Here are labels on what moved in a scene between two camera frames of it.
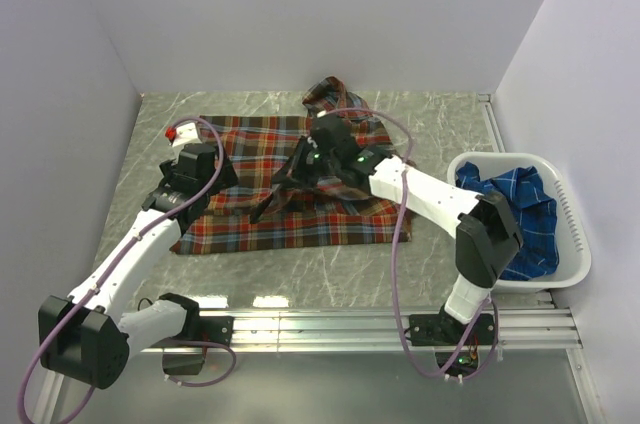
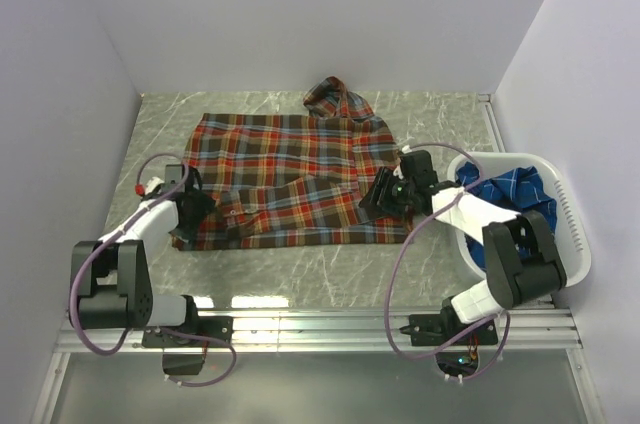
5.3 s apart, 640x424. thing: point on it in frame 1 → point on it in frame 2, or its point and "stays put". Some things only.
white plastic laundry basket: x=574 y=250 stays put
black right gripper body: x=317 y=164 → x=401 y=192
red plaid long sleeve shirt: x=320 y=211 stays put
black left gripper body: x=227 y=176 → x=200 y=206
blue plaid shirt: x=535 y=212 stays put
